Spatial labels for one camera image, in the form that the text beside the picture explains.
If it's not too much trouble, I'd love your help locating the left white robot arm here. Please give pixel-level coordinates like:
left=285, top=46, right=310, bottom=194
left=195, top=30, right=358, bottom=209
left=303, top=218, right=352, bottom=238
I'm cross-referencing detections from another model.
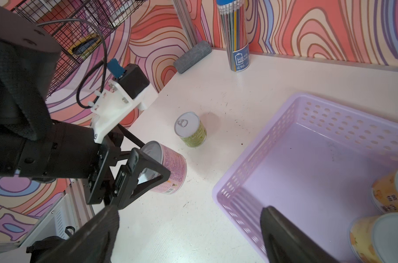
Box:
left=0, top=6, right=171, bottom=263

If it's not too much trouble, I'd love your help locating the clear tube blue cap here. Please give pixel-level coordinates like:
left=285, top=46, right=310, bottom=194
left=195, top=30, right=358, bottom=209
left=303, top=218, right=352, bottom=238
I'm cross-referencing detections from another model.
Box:
left=215, top=1, right=250, bottom=72

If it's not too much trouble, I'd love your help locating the small can green label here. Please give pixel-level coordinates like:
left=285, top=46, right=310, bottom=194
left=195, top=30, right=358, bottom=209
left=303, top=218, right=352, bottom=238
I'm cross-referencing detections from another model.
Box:
left=174, top=112, right=207, bottom=148

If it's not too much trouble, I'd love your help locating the black wire basket left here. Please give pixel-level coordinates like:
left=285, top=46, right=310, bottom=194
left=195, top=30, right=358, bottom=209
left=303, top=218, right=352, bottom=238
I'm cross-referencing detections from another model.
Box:
left=12, top=0, right=144, bottom=94

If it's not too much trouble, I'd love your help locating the small can yellow label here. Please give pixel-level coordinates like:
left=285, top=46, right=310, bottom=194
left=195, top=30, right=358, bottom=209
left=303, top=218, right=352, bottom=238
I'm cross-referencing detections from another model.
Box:
left=349, top=213, right=398, bottom=263

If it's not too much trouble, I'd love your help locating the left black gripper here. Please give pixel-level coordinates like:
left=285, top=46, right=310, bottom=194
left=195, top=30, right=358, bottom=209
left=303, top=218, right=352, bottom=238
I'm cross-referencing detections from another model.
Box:
left=84, top=124, right=171, bottom=210

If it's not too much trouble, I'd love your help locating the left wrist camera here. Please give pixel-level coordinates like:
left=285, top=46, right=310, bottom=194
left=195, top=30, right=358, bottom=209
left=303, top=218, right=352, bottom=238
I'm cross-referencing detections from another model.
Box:
left=88, top=59, right=158, bottom=144

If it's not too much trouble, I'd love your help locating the grey eraser block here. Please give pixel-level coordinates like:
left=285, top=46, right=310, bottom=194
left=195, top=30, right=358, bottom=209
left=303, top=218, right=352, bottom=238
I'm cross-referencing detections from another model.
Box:
left=173, top=41, right=212, bottom=74

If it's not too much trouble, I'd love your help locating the yellow item in left basket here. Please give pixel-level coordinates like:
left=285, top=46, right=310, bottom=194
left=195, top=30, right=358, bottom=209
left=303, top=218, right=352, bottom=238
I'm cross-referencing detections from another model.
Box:
left=68, top=34, right=101, bottom=59

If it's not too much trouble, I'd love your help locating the small can orange label front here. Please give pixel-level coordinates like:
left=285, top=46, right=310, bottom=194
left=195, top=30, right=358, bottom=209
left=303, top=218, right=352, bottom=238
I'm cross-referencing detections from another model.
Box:
left=371, top=170, right=398, bottom=214

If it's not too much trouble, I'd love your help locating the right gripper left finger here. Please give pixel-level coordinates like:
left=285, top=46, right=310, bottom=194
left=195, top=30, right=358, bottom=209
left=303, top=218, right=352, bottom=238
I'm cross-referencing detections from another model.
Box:
left=34, top=206, right=120, bottom=263

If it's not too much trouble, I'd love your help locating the small can pink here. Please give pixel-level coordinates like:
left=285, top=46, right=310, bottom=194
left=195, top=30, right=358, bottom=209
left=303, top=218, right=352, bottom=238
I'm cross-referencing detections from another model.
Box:
left=140, top=141, right=187, bottom=195

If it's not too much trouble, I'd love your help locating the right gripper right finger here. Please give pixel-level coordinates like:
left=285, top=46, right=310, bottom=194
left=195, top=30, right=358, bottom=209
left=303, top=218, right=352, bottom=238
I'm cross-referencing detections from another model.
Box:
left=260, top=206, right=337, bottom=263

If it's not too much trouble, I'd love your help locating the purple plastic basket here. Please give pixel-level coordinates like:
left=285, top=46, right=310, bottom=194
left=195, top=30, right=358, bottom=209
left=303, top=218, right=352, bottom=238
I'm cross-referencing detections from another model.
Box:
left=212, top=93, right=398, bottom=263

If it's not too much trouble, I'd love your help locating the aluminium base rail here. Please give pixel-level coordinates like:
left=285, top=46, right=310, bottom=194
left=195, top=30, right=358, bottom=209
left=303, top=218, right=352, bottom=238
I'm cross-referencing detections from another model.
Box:
left=0, top=179, right=94, bottom=263

